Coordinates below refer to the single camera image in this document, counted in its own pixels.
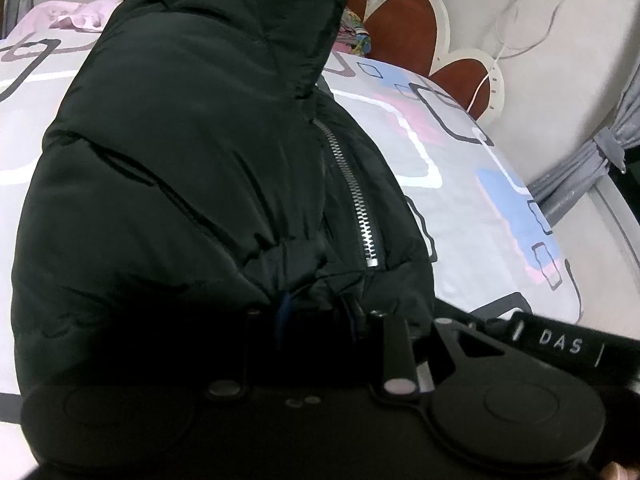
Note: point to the brown white scalloped headboard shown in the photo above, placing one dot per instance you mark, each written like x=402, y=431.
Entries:
x=405, y=25

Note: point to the pink blanket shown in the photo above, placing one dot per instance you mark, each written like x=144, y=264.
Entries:
x=65, y=15

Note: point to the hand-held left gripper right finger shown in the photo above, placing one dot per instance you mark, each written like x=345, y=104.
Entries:
x=397, y=350

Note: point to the tied grey curtain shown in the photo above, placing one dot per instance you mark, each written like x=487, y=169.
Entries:
x=575, y=175

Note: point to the colourful printed cloth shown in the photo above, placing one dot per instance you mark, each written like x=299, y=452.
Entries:
x=357, y=35

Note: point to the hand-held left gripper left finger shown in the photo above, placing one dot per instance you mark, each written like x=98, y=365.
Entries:
x=232, y=360

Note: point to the grey patterned bed sheet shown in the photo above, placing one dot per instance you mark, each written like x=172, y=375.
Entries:
x=450, y=185

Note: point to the black puffer jacket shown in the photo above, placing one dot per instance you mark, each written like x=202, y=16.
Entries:
x=175, y=160

